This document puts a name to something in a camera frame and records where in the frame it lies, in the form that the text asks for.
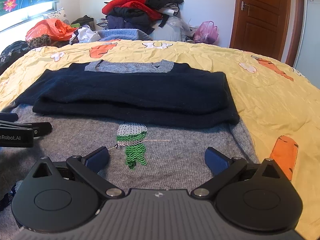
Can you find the red garment on pile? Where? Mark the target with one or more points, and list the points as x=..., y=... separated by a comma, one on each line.
x=132, y=4

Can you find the silver door handle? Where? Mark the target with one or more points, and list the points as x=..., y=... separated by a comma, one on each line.
x=244, y=6

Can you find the white crumpled plastic bag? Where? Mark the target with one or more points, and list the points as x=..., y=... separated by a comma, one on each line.
x=84, y=35

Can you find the leopard print cloth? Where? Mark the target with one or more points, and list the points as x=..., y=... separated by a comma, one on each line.
x=41, y=41

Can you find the grey navy knit sweater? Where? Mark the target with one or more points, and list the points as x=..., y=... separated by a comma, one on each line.
x=164, y=94

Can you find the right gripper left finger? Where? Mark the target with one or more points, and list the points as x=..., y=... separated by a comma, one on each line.
x=86, y=171

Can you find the dark floral garment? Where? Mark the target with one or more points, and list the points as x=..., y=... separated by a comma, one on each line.
x=12, y=53

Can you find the yellow cartoon print bedspread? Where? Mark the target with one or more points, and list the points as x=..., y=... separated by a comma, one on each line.
x=270, y=105

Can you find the dark navy jacket on pile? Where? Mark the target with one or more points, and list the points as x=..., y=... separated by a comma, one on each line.
x=128, y=18

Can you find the pink plastic bag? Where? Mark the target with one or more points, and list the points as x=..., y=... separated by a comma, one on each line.
x=206, y=33

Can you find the brown wooden door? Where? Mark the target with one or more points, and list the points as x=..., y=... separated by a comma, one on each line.
x=271, y=28

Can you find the clear plastic bag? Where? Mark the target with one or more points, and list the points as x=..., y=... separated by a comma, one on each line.
x=182, y=27

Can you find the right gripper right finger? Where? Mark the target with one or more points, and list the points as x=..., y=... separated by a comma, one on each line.
x=224, y=169

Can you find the floral patterned pillow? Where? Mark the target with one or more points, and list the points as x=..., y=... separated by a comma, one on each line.
x=59, y=14

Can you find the orange plastic bag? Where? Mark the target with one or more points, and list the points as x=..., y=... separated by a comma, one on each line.
x=53, y=27

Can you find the blue knit blanket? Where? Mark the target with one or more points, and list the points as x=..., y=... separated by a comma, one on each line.
x=123, y=34

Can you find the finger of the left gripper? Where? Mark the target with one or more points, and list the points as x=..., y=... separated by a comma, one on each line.
x=10, y=117
x=39, y=128

